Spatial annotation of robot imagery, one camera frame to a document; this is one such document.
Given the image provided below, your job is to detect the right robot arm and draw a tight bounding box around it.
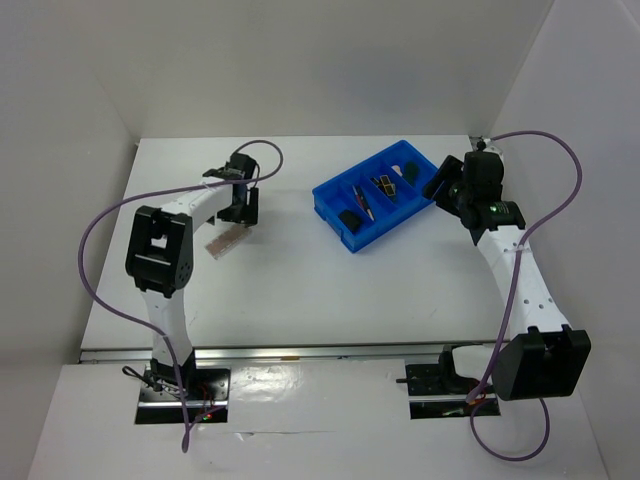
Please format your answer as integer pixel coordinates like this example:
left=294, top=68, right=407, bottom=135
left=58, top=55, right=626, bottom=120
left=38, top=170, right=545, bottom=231
left=423, top=151, right=591, bottom=401

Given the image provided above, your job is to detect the red silver lip gloss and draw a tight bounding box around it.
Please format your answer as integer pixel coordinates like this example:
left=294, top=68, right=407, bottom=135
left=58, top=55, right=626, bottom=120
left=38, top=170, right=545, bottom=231
left=352, top=185, right=368, bottom=213

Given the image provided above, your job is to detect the black square compact case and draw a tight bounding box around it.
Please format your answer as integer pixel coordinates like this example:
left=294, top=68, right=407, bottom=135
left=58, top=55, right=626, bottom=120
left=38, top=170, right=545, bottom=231
left=338, top=209, right=363, bottom=235

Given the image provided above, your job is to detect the dark green labelled round puff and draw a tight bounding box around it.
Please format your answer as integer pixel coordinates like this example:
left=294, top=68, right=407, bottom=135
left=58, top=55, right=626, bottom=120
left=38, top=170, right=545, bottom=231
left=402, top=161, right=420, bottom=186

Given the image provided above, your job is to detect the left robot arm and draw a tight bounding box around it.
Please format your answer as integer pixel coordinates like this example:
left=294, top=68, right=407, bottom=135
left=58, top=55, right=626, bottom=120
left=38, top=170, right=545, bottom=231
left=125, top=153, right=260, bottom=399

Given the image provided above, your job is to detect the blue divided plastic bin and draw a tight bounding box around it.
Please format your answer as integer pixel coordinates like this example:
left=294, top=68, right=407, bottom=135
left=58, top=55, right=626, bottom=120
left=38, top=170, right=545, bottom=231
left=312, top=140, right=438, bottom=253

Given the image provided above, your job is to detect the aluminium front rail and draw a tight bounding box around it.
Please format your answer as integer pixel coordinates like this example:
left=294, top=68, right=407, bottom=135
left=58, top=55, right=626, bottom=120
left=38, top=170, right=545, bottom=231
left=79, top=342, right=471, bottom=364

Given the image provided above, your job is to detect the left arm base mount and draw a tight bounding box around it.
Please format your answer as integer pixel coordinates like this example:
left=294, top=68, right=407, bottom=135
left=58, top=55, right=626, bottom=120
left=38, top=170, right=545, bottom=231
left=121, top=366, right=231, bottom=425

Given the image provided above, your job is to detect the gold capped dark pencil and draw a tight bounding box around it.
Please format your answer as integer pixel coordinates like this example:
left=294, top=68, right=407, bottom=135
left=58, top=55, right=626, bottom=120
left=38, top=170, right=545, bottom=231
left=354, top=185, right=375, bottom=221

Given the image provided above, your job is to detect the black gold square lipstick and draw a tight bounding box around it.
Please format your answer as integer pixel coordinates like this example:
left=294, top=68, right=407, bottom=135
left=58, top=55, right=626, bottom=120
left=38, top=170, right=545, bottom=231
left=379, top=175, right=394, bottom=199

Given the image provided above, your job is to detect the clear nude eyeshadow palette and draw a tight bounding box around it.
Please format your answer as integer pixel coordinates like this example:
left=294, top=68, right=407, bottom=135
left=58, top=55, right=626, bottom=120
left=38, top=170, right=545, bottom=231
left=205, top=224, right=251, bottom=260

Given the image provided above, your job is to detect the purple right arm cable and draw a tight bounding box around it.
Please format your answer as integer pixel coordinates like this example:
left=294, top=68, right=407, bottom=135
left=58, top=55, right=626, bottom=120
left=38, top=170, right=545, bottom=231
left=467, top=130, right=584, bottom=460

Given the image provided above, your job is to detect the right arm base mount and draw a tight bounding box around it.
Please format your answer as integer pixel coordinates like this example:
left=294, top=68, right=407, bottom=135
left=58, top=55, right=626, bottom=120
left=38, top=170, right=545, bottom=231
left=395, top=345, right=501, bottom=420

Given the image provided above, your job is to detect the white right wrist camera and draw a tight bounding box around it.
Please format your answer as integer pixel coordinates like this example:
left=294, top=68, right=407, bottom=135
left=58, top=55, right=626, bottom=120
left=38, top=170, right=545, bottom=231
left=472, top=137, right=503, bottom=157

